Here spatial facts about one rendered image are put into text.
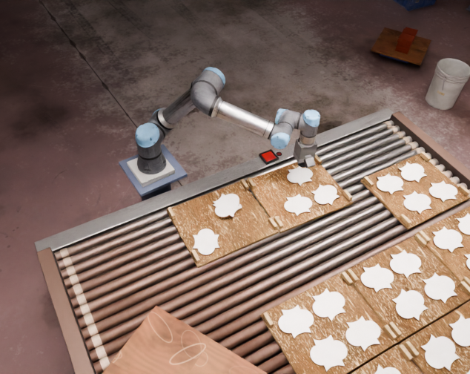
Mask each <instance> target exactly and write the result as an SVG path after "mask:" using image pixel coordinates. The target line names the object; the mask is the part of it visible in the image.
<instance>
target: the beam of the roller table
mask: <svg viewBox="0 0 470 374"><path fill-rule="evenodd" d="M393 113H394V112H392V111H391V110H390V109H389V108H385V109H382V110H381V111H378V112H375V113H372V114H369V115H367V116H365V117H362V118H359V119H356V120H354V121H351V122H348V123H346V124H344V125H341V126H338V127H336V128H332V129H331V130H328V131H325V132H322V133H320V134H317V137H316V140H315V141H316V142H317V149H319V148H322V147H324V146H327V145H330V144H331V143H334V142H337V141H339V140H342V139H345V138H347V137H350V136H352V135H355V134H358V133H359V132H362V131H365V130H367V129H369V128H373V127H375V126H377V125H380V124H382V123H383V122H386V121H389V120H390V118H391V115H392V114H393ZM294 146H295V143H294V144H291V145H288V146H286V147H285V148H284V149H278V150H275V151H274V153H275V154H276V153H277V152H281V153H282V156H278V157H279V160H277V161H275V162H273V163H270V164H267V165H266V164H265V163H264V161H263V160H262V159H261V157H257V158H254V159H252V160H249V161H247V162H244V163H241V164H239V165H235V166H233V167H231V168H227V169H225V170H223V171H220V172H217V173H215V174H212V175H210V176H207V177H204V178H202V179H200V180H196V181H194V182H192V183H189V184H186V185H184V186H180V187H178V188H175V189H173V190H170V191H167V192H165V193H163V194H160V195H157V196H155V197H152V198H149V199H147V200H144V201H142V202H139V203H136V204H133V205H132V206H128V207H126V208H123V209H120V210H118V211H115V212H113V213H110V214H107V215H105V216H102V217H99V218H97V219H95V220H92V221H89V222H86V223H83V224H82V225H79V226H76V227H73V228H71V229H68V230H66V231H63V232H60V233H58V234H55V235H52V236H50V237H46V238H45V239H42V240H39V241H36V242H35V243H34V244H35V247H36V251H37V252H39V251H41V250H43V249H46V248H49V247H50V248H51V249H52V251H53V253H56V252H59V251H60V250H61V249H64V248H68V247H71V246H74V245H76V244H78V243H81V242H84V241H86V240H89V239H91V238H93V237H96V236H99V235H101V234H104V233H106V232H109V231H112V230H114V229H117V228H119V227H121V226H124V225H127V224H129V223H132V222H134V221H137V220H140V219H142V218H144V217H147V216H149V215H152V214H155V213H157V212H159V211H162V210H165V209H167V208H168V207H172V206H175V205H177V204H180V203H183V202H185V201H187V200H190V199H193V198H195V197H198V196H200V195H202V194H205V193H208V192H209V191H213V190H215V189H218V188H221V187H223V186H226V185H228V184H230V183H233V182H236V181H238V180H241V179H243V178H246V177H249V176H251V175H253V174H256V173H258V172H261V171H264V170H266V169H268V168H271V167H274V166H275V165H279V164H281V163H284V162H286V161H289V160H292V159H294V158H295V157H294V155H293V154H294ZM54 256H55V254H54ZM55 257H56V256H55Z"/></svg>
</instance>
